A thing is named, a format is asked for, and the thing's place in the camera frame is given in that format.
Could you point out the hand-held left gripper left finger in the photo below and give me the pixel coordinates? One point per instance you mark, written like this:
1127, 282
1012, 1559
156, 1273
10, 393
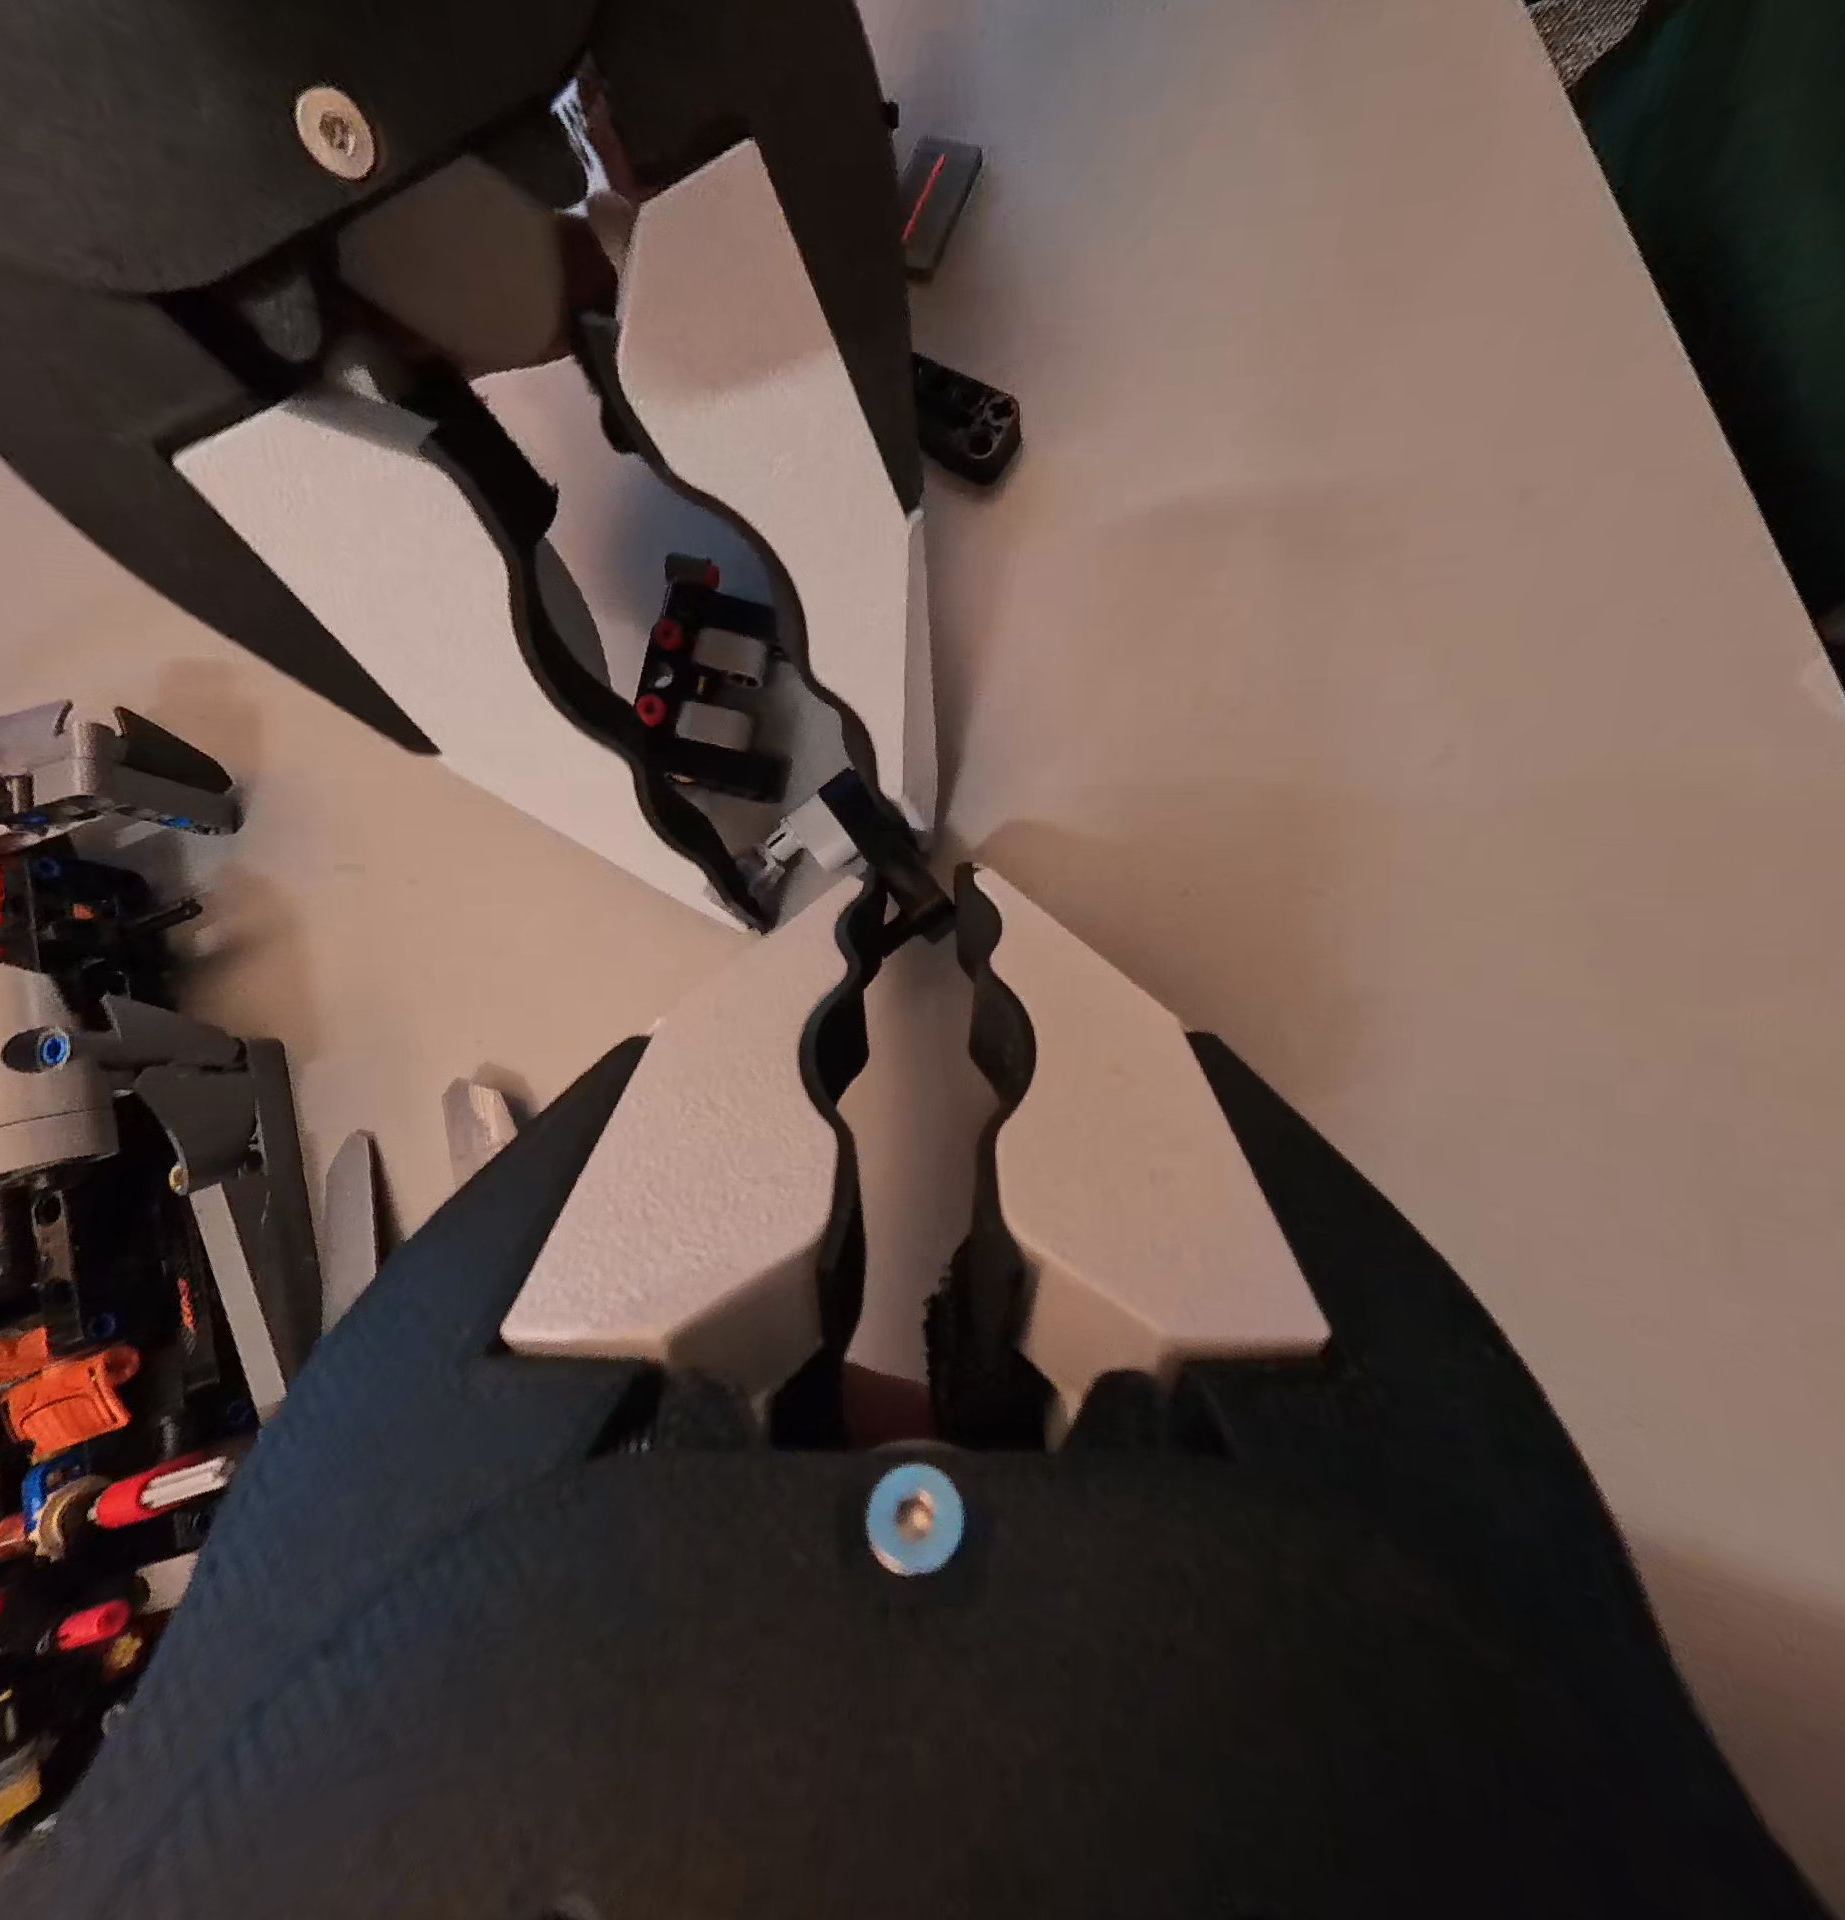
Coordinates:
682, 1185

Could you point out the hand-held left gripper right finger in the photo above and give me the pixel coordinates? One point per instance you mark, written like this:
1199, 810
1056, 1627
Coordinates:
1163, 1185

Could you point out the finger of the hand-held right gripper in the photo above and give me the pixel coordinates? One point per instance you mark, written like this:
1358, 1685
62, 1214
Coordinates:
772, 376
352, 541

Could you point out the black lego assembly red pins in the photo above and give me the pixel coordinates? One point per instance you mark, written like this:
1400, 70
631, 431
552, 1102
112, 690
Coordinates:
713, 600

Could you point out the black lever lego assembly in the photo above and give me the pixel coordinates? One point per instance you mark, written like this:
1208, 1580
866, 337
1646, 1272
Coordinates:
817, 841

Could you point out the black curved lego panel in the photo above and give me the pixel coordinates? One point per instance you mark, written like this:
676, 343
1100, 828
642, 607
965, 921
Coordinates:
967, 427

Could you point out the grey lego tile red stripe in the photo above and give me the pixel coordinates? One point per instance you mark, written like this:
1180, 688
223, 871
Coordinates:
940, 202

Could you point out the grey pointed lego panel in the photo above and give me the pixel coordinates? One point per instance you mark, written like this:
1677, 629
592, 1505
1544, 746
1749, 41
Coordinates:
352, 1231

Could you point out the large lego car model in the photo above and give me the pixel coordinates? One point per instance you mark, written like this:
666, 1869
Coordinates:
38, 1096

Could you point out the dark green cloth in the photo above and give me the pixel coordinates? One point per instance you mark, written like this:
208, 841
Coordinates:
1748, 301

